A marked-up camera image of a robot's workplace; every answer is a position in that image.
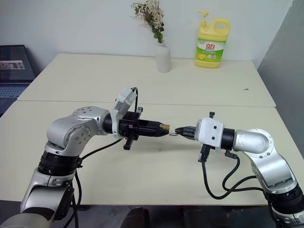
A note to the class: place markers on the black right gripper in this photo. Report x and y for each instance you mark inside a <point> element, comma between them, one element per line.
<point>204,152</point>

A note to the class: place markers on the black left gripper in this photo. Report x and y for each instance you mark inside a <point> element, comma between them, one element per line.
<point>130,128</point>

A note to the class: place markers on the brass padlock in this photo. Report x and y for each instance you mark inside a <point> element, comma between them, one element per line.
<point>165,128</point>

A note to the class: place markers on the silver padlock key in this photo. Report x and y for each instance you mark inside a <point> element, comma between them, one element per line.
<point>173,134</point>

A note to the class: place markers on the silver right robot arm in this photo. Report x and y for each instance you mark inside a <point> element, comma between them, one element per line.
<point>261,147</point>

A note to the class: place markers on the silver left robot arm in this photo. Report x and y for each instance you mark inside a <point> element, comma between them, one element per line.
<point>71,128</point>

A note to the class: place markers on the white ceramic vase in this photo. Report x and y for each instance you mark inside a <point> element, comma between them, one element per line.
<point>163,58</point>

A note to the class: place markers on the yellow dish soap pump bottle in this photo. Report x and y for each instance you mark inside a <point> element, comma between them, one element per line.
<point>211,45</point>

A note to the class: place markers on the dried flower bouquet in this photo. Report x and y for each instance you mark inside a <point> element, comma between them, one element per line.
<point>149,16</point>

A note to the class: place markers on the grey partition panel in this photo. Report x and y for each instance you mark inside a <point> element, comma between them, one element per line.
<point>285,59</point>

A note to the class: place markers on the dark open laptop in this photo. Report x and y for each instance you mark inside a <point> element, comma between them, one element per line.
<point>13,69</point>

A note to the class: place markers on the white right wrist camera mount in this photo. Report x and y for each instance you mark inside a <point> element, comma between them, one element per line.
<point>210,133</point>

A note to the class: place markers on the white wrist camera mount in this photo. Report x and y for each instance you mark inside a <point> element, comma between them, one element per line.
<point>123,99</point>
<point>210,133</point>

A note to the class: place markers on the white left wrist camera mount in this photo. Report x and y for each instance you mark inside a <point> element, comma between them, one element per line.
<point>123,99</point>

